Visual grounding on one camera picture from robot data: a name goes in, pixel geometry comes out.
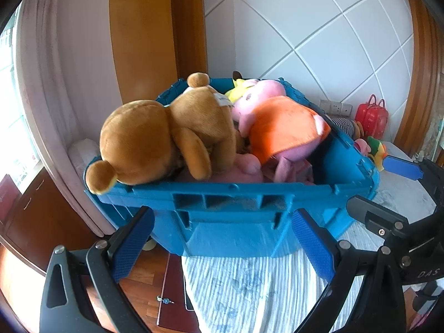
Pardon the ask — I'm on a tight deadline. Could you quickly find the white pillow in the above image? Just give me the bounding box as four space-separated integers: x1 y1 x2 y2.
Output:
67 138 101 167

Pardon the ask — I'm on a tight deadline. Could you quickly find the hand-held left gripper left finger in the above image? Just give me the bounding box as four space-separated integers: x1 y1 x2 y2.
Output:
40 206 163 333

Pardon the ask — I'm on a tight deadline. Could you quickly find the wooden frame post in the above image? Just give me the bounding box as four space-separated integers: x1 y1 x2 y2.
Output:
109 0 209 115
393 0 441 157

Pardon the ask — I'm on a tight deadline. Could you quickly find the dark wooden cabinet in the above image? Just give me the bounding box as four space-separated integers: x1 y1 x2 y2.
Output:
0 166 98 274

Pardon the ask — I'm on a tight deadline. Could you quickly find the bright window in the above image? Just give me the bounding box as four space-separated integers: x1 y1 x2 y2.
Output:
0 28 42 195

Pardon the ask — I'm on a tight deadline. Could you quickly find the dark red flat box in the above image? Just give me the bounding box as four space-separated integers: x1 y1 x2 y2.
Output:
156 251 195 327

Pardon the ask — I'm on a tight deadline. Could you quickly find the brown teddy bear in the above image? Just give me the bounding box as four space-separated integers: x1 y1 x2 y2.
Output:
85 72 245 195

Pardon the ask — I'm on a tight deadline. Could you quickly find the blue plastic storage container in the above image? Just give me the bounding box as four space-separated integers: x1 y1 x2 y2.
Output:
84 77 380 259

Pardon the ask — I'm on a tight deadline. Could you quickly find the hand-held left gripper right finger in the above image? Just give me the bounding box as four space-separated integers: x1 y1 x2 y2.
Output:
291 209 406 333

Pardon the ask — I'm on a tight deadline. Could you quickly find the white curtain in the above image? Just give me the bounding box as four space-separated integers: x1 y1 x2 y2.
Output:
16 0 115 236

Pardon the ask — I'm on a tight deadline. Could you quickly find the red toy suitcase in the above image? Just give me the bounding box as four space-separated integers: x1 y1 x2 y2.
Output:
354 94 388 139

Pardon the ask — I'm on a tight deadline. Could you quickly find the striped plush toy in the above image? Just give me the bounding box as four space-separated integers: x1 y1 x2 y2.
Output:
328 117 363 139

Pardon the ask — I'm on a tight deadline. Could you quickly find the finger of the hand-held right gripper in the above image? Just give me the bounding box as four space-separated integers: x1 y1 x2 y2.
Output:
384 155 444 216
347 196 413 247

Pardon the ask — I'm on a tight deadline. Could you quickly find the green yellow red plush toy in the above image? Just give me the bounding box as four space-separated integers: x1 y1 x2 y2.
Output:
366 136 388 172

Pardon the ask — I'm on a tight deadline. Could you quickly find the striped blue bed sheet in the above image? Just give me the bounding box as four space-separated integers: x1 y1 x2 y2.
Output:
182 142 444 333

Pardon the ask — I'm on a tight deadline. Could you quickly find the pink pig plush orange dress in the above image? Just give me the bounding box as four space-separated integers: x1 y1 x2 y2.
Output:
231 79 332 184

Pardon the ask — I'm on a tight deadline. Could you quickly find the white wall socket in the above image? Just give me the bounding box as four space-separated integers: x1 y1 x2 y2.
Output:
319 100 352 116

